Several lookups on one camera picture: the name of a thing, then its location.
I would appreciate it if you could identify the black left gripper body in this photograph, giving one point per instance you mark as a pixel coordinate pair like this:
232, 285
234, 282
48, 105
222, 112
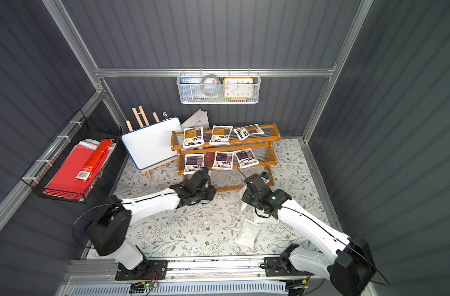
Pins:
204, 177

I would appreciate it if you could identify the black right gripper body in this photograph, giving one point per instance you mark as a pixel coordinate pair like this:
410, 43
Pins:
254, 181

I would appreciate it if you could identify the purple coffee bag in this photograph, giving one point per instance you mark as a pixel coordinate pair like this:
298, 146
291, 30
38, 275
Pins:
193, 163
223, 161
246, 158

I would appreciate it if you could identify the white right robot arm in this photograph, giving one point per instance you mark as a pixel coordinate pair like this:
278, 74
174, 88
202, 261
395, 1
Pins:
344, 261

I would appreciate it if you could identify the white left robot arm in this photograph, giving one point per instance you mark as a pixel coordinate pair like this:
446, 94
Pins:
107, 231

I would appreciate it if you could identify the orange wooden three-tier shelf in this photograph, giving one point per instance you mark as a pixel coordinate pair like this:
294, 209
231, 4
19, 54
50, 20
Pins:
229, 180

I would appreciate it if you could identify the white book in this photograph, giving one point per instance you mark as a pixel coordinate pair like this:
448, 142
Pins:
198, 119

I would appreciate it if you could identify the wooden easel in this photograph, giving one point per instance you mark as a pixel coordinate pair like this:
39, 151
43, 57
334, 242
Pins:
142, 121

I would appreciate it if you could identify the round grey tape roll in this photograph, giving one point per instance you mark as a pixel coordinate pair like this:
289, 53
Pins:
210, 85

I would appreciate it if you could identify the yellow square clock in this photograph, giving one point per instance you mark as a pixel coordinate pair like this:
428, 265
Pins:
238, 88

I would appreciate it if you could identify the red long box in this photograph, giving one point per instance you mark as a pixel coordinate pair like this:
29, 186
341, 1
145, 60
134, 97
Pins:
87, 171

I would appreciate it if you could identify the blue box in basket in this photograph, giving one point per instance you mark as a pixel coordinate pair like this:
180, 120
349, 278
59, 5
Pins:
190, 80

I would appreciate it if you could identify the small green circuit board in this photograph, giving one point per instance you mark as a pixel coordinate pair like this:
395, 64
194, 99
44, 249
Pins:
141, 288

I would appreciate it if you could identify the red folder stack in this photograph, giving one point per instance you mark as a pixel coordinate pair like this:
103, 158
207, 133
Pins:
64, 184

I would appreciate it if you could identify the white board blue frame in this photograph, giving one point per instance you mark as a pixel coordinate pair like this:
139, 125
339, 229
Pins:
149, 146

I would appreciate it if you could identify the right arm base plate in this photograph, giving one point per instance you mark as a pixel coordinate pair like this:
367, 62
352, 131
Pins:
281, 265

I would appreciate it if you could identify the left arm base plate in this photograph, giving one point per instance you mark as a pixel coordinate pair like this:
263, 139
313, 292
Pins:
147, 270

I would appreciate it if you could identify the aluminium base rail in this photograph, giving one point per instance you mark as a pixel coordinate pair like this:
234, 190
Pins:
179, 269

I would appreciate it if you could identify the white wire wall basket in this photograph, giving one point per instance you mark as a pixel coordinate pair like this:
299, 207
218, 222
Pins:
191, 94

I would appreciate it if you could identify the black wire side basket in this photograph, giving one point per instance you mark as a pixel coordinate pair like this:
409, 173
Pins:
54, 175

